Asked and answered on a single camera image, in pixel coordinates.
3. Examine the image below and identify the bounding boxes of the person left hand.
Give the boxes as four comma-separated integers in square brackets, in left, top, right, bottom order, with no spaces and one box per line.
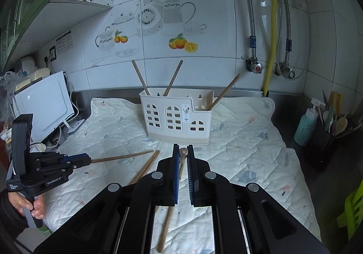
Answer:
[7,192,46,220]

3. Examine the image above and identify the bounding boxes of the cream plastic utensil holder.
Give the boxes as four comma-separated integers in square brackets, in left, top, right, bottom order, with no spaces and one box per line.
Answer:
[139,88,214,145]

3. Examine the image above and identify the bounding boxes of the quilted cream cloth mat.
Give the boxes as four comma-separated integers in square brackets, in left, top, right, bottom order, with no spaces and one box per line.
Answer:
[44,97,321,253]

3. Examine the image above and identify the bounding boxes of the small white blue device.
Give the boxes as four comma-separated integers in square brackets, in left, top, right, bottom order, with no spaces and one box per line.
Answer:
[68,119,85,134]

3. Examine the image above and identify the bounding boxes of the white microwave oven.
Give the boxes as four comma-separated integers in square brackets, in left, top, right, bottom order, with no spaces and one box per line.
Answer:
[13,72,74,142]

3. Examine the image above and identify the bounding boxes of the teal spray bottle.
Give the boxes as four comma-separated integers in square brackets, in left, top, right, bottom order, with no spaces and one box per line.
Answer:
[294,97,326,147]

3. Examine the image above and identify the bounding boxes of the black utensil cup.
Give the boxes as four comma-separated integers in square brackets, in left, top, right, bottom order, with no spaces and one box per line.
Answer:
[309,123,360,173]

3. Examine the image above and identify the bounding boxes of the wooden spoon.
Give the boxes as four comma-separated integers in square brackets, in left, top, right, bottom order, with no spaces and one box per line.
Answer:
[333,115,348,136]

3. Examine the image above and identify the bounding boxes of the green plastic dish rack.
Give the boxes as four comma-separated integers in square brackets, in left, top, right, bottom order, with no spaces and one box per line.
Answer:
[336,181,363,240]

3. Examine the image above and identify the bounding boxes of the braided metal water hose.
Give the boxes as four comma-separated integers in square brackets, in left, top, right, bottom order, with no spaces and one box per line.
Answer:
[274,0,297,79]
[231,0,263,74]

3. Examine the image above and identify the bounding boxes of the black wall socket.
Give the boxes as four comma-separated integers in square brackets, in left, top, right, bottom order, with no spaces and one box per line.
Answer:
[49,46,56,62]

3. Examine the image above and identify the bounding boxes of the wall instruction sticker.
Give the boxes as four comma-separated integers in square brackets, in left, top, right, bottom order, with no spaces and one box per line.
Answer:
[55,30,73,54]

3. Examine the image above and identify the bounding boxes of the yellow gas hose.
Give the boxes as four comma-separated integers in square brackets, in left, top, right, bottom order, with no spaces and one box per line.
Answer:
[262,0,280,98]

